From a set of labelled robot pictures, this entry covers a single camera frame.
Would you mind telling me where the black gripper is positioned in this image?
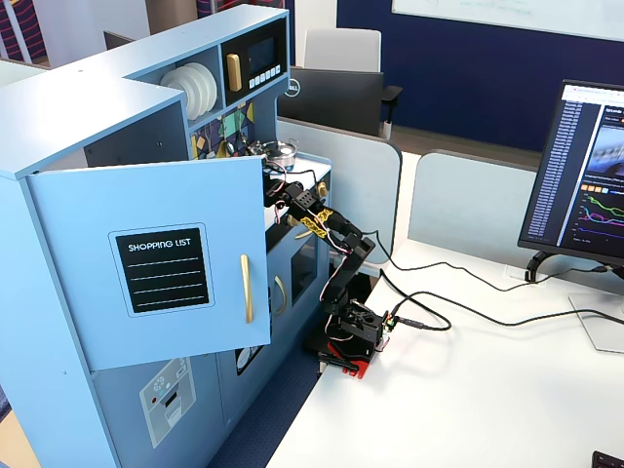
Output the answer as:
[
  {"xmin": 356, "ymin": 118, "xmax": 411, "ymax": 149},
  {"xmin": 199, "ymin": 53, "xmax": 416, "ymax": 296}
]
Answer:
[{"xmin": 264, "ymin": 178, "xmax": 304, "ymax": 212}]

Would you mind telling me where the red robot base clamp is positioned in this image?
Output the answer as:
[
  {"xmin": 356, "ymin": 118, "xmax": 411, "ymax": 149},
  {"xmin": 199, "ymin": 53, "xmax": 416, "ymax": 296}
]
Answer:
[{"xmin": 318, "ymin": 339, "xmax": 372, "ymax": 379}]

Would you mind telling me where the black five-joint robot arm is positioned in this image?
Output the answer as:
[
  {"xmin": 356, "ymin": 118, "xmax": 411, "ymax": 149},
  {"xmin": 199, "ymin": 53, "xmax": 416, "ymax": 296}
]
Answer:
[{"xmin": 291, "ymin": 182, "xmax": 391, "ymax": 367}]

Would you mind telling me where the small steel toy pot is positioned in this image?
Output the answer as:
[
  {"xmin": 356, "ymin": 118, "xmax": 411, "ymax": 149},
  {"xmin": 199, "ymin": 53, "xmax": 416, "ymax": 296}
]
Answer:
[{"xmin": 262, "ymin": 137, "xmax": 300, "ymax": 170}]

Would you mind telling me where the hanging toy utensil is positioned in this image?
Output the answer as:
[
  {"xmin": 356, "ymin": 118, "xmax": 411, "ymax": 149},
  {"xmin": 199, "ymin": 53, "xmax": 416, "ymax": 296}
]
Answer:
[{"xmin": 221, "ymin": 124, "xmax": 239, "ymax": 158}]

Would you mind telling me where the grey rounded desk partition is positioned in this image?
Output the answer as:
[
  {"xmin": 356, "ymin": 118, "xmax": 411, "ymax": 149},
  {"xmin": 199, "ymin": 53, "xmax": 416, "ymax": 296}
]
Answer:
[
  {"xmin": 275, "ymin": 116, "xmax": 404, "ymax": 251},
  {"xmin": 406, "ymin": 149, "xmax": 540, "ymax": 266}
]

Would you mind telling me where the blue shopping list cabinet door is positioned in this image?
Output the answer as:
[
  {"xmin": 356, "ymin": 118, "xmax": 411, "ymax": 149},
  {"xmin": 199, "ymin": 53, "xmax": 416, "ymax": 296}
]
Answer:
[{"xmin": 26, "ymin": 155, "xmax": 272, "ymax": 371}]

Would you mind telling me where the black Dell monitor back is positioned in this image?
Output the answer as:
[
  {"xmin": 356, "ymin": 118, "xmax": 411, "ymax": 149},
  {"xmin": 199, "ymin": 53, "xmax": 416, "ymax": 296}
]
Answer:
[{"xmin": 277, "ymin": 66, "xmax": 385, "ymax": 138}]

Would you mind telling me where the white toy plate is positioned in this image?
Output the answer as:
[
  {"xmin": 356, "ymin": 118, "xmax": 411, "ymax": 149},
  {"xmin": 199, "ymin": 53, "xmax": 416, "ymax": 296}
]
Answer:
[
  {"xmin": 180, "ymin": 62, "xmax": 211, "ymax": 115},
  {"xmin": 187, "ymin": 61, "xmax": 218, "ymax": 111},
  {"xmin": 160, "ymin": 69, "xmax": 192, "ymax": 120},
  {"xmin": 171, "ymin": 65, "xmax": 203, "ymax": 118}
]

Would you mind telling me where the black toy microwave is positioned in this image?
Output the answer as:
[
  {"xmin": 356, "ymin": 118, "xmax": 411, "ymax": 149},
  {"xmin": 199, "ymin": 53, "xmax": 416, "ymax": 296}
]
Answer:
[{"xmin": 220, "ymin": 18, "xmax": 287, "ymax": 107}]

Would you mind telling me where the grey office chair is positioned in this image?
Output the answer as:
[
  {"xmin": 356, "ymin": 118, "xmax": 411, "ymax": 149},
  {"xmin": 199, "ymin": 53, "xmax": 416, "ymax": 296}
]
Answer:
[{"xmin": 302, "ymin": 27, "xmax": 405, "ymax": 138}]

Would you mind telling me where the dark monitor back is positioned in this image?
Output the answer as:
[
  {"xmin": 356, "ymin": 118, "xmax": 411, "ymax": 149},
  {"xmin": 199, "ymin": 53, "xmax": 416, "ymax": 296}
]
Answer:
[{"xmin": 102, "ymin": 30, "xmax": 137, "ymax": 51}]

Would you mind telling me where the light blue toy kitchen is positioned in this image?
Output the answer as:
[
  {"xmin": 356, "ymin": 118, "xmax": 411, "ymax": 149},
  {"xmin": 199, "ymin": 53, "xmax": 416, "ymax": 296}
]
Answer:
[{"xmin": 0, "ymin": 4, "xmax": 335, "ymax": 468}]

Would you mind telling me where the black monitor with lit screen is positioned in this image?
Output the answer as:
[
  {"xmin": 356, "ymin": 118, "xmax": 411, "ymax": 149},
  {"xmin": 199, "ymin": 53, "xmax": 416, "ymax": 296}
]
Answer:
[{"xmin": 517, "ymin": 78, "xmax": 624, "ymax": 270}]

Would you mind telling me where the silver monitor stand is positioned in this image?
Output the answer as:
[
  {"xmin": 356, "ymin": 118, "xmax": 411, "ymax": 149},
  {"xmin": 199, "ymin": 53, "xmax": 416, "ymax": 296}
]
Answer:
[{"xmin": 525, "ymin": 250, "xmax": 624, "ymax": 355}]

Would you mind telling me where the black keyboard corner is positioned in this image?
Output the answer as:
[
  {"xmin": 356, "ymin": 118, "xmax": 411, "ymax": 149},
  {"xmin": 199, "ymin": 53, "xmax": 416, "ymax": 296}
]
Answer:
[{"xmin": 591, "ymin": 449, "xmax": 624, "ymax": 468}]

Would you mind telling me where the long gold door handle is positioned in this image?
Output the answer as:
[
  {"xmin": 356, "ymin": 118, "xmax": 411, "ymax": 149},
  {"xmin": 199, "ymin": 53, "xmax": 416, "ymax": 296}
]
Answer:
[{"xmin": 239, "ymin": 253, "xmax": 255, "ymax": 325}]

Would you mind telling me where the curved gold oven handle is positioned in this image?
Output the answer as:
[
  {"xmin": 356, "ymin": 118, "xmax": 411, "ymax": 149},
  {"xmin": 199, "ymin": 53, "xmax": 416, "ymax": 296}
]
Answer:
[{"xmin": 272, "ymin": 275, "xmax": 288, "ymax": 318}]

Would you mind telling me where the gold microwave handle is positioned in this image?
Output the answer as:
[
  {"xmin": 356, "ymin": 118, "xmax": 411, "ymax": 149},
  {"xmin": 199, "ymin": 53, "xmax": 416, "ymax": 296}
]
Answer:
[{"xmin": 226, "ymin": 53, "xmax": 243, "ymax": 93}]

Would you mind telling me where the thin black camera cable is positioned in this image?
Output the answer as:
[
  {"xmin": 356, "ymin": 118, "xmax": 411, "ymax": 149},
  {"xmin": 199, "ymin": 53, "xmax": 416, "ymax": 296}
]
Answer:
[{"xmin": 265, "ymin": 165, "xmax": 609, "ymax": 293}]

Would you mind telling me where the desk cable grommet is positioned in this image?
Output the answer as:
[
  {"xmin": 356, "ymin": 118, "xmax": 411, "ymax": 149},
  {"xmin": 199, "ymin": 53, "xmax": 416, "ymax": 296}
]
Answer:
[{"xmin": 504, "ymin": 264, "xmax": 549, "ymax": 288}]

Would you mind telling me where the thick black looped cable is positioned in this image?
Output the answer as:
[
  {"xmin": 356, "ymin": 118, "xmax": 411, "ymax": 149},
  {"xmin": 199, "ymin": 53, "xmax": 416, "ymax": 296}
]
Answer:
[{"xmin": 378, "ymin": 266, "xmax": 624, "ymax": 333}]

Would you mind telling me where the white wall whiteboard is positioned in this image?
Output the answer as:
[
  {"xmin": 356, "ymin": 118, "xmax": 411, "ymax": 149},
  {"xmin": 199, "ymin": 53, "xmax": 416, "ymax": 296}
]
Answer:
[{"xmin": 391, "ymin": 0, "xmax": 624, "ymax": 43}]

